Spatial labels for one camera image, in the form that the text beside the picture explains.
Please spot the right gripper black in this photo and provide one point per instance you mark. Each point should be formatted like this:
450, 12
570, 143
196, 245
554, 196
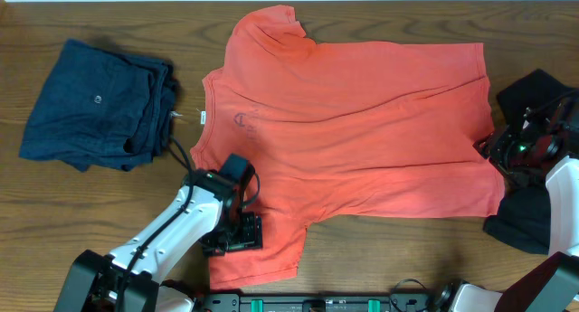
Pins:
496, 146

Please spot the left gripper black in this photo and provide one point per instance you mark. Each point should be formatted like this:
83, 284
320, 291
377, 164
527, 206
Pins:
251, 237

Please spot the orange t-shirt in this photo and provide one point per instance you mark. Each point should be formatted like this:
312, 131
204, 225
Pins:
374, 129

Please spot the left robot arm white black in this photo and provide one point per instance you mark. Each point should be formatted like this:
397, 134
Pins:
210, 209

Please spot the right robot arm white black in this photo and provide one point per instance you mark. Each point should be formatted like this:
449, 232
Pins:
550, 286

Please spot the black folded garment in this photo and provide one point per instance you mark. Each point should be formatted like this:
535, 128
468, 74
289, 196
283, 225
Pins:
541, 219

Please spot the navy blue folded shorts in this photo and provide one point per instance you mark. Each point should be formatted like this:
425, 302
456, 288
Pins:
101, 108

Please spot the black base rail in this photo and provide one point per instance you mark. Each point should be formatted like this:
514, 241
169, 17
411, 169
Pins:
397, 302

